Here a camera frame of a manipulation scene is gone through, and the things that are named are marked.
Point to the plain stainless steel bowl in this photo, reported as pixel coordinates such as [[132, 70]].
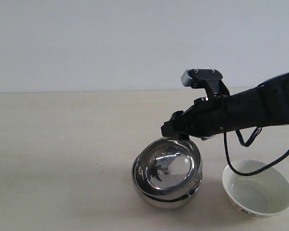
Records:
[[168, 181]]

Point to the white ceramic patterned bowl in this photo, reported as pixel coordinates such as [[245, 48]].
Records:
[[259, 196]]

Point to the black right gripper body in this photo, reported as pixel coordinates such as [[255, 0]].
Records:
[[204, 119]]

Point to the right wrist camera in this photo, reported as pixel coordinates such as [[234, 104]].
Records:
[[207, 79]]

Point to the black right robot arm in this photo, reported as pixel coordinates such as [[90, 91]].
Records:
[[264, 105]]

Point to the ribbed stainless steel bowl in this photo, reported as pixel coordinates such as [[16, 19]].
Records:
[[168, 145]]

